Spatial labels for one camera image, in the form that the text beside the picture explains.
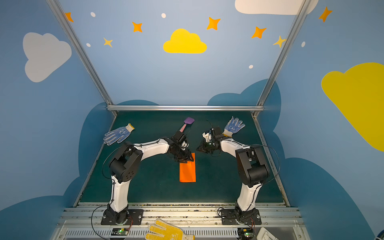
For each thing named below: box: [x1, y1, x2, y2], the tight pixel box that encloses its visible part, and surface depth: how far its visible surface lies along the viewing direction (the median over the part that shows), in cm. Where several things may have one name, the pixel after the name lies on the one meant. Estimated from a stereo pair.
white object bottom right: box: [256, 227, 280, 240], surface depth 70 cm
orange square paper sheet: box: [179, 152, 196, 183], surface depth 92 cm
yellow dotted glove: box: [145, 219, 196, 240], surface depth 72 cm
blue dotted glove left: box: [103, 123, 135, 146], surface depth 110 cm
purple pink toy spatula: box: [179, 117, 195, 133], surface depth 117 cm
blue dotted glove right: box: [222, 116, 246, 138], surface depth 116 cm
